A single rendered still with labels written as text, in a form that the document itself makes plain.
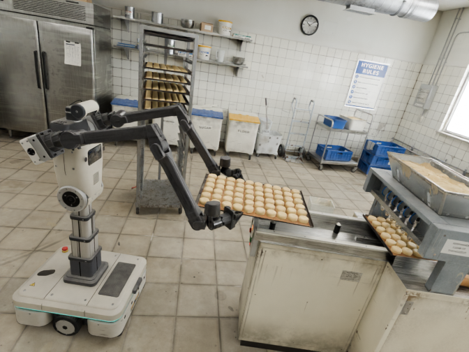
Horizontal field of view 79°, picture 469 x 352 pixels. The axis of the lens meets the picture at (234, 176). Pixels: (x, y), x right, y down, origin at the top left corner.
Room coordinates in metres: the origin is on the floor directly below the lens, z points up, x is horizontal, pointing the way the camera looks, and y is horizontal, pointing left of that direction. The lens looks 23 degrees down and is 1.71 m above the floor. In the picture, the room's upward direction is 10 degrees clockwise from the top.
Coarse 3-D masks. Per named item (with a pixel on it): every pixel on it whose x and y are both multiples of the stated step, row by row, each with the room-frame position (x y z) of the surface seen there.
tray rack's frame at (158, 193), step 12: (144, 36) 3.09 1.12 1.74; (180, 36) 3.20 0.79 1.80; (192, 36) 2.63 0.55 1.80; (144, 48) 3.09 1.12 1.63; (144, 180) 3.09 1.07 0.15; (156, 180) 3.14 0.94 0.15; (168, 180) 3.20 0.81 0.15; (144, 192) 2.80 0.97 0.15; (156, 192) 2.84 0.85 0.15; (168, 192) 2.89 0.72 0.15; (144, 204) 2.55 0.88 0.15; (156, 204) 2.58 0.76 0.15; (168, 204) 2.63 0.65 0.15
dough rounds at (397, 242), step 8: (368, 216) 1.59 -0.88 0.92; (376, 224) 1.50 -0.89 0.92; (384, 224) 1.51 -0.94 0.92; (392, 224) 1.53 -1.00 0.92; (384, 232) 1.42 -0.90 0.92; (392, 232) 1.44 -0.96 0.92; (400, 232) 1.45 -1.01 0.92; (384, 240) 1.36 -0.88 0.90; (392, 240) 1.34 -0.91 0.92; (400, 240) 1.35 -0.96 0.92; (392, 248) 1.27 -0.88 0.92; (400, 248) 1.28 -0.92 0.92; (408, 248) 1.32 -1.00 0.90; (416, 248) 1.33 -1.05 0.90; (408, 256) 1.24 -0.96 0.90; (416, 256) 1.25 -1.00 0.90
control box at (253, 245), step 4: (256, 220) 1.45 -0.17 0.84; (252, 224) 1.47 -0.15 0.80; (256, 224) 1.41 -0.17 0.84; (252, 232) 1.39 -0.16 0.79; (252, 240) 1.32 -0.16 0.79; (256, 240) 1.29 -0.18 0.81; (252, 244) 1.29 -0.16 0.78; (256, 244) 1.29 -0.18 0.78; (252, 248) 1.29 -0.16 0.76; (256, 248) 1.29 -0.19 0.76; (252, 252) 1.29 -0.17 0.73
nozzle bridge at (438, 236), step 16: (368, 176) 1.76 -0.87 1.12; (384, 176) 1.64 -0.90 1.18; (384, 192) 1.67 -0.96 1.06; (400, 192) 1.41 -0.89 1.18; (400, 208) 1.47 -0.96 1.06; (416, 208) 1.24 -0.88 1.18; (400, 224) 1.34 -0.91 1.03; (432, 224) 1.10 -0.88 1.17; (448, 224) 1.12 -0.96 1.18; (464, 224) 1.14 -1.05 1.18; (416, 240) 1.19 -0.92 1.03; (432, 240) 1.07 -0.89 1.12; (448, 240) 1.07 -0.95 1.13; (464, 240) 1.07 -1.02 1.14; (432, 256) 1.07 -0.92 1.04; (448, 256) 1.07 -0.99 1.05; (464, 256) 1.07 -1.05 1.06; (432, 272) 1.10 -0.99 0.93; (448, 272) 1.07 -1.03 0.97; (464, 272) 1.07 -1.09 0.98; (432, 288) 1.07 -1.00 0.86; (448, 288) 1.07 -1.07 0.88
